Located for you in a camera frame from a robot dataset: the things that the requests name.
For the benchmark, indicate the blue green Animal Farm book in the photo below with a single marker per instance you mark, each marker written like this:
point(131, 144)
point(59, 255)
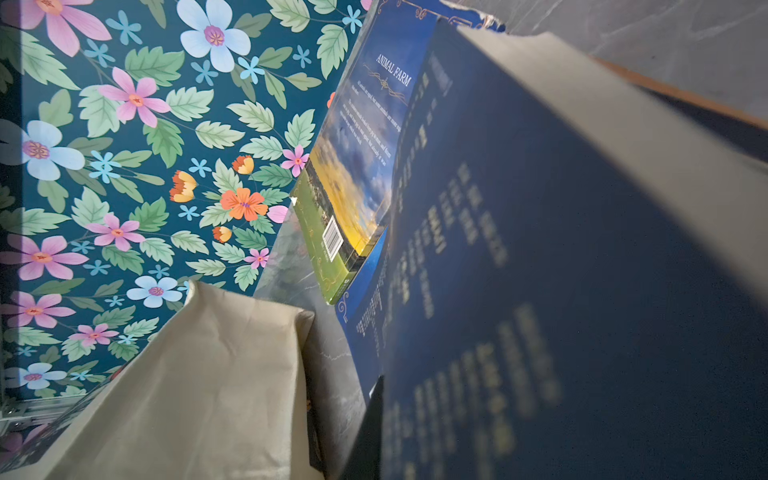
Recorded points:
point(343, 195)

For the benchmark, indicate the navy book white text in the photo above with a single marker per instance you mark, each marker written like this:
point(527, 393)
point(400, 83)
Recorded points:
point(577, 280)

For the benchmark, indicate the blue green spine book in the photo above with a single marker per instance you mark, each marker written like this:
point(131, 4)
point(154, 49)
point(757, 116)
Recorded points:
point(361, 313)

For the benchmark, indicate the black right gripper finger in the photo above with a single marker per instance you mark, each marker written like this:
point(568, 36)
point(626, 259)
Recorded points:
point(365, 457)

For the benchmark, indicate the cream canvas tote bag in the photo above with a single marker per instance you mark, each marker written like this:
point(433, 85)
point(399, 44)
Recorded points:
point(219, 393)

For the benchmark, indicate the brown black scroll cover book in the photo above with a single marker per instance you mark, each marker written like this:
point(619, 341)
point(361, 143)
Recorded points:
point(748, 133)

